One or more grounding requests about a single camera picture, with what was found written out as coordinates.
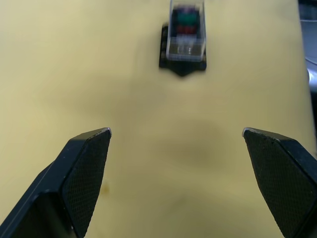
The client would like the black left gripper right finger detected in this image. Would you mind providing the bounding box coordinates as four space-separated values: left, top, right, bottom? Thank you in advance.
241 127 317 238

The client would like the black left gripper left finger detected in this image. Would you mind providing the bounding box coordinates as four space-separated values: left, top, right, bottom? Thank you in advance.
0 127 113 238

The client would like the black fuse box base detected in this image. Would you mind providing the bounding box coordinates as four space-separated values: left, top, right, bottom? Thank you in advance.
158 23 208 77

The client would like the clear plastic fuse box cover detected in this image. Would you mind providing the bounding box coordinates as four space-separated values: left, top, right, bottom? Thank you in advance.
166 0 207 62

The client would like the red blade fuse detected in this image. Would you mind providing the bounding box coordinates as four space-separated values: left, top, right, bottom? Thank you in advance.
176 25 197 35

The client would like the green blade fuse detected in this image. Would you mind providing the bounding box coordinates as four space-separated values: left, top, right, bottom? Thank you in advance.
176 12 198 25

